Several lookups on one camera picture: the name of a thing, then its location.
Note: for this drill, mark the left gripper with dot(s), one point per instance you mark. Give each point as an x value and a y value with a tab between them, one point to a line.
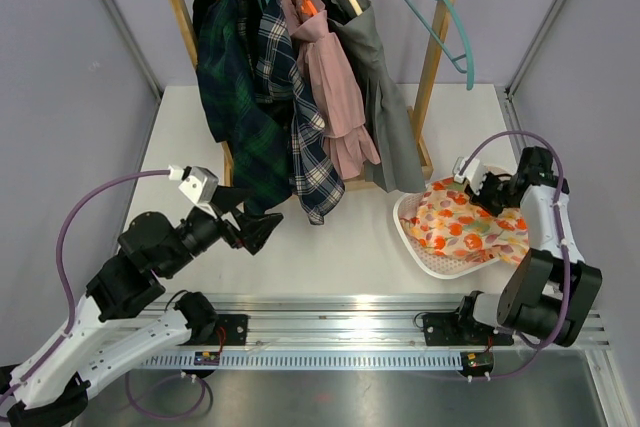
255	229

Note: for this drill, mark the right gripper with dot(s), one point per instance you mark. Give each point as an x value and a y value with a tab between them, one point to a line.
481	200

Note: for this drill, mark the floral orange skirt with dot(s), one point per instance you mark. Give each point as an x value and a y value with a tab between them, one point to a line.
465	232

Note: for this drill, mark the grey skirt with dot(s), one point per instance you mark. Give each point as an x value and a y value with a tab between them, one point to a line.
386	115

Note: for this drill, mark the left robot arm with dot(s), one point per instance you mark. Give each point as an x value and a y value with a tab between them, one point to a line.
55	385

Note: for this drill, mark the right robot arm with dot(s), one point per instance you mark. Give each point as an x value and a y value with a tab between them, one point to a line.
552	290

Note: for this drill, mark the pink pleated skirt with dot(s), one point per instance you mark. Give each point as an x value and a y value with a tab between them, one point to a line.
324	65

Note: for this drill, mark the green navy plaid garment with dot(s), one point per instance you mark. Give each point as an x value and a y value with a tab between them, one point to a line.
257	143

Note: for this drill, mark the white perforated plastic basket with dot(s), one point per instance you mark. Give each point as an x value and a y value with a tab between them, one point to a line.
440	262

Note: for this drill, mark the navy white plaid garment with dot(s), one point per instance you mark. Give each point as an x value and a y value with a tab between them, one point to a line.
283	93

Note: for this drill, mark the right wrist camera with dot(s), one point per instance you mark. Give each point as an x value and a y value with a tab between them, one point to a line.
470	172

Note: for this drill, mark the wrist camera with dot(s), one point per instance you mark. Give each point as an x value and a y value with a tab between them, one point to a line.
470	172
197	184

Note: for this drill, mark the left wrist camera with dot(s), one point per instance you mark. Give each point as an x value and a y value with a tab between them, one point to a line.
197	184

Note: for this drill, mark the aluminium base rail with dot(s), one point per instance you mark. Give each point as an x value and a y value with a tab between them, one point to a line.
339	332

